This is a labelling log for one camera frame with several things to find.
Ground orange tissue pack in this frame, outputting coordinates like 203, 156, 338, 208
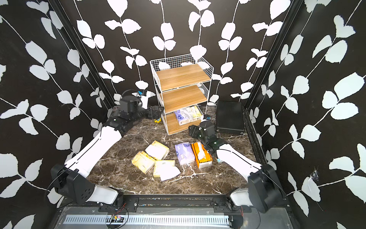
191, 142, 213, 169

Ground purple white tissue pack bottom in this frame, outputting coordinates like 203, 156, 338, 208
174, 107, 193, 126

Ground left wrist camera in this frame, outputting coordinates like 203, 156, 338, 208
138, 90, 148, 109

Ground yellow green tissue pack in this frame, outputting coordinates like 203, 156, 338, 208
153, 160, 181, 181
190, 105, 203, 122

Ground yellow green tissue pack bottom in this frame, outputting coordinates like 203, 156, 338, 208
190, 105, 203, 122

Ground white wire wooden shelf rack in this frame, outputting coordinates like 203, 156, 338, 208
150, 54, 214, 135

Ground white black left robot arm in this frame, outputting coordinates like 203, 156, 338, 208
49, 95, 164, 207

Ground white slotted cable duct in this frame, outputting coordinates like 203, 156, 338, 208
62, 215, 231, 227

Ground beige tissue pack bottom shelf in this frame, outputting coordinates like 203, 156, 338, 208
145, 140, 170, 160

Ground small circuit board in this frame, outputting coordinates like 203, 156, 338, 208
111, 215, 125, 224

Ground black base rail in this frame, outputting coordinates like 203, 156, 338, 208
120, 194, 292, 214

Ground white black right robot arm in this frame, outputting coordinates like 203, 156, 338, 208
188, 120, 286, 213

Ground pale yellow tissue pack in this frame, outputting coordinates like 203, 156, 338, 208
132, 151, 156, 174

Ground black hard case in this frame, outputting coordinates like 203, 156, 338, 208
215, 101, 245, 135

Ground purple cartoon tissue pack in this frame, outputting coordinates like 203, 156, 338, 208
174, 142, 195, 166

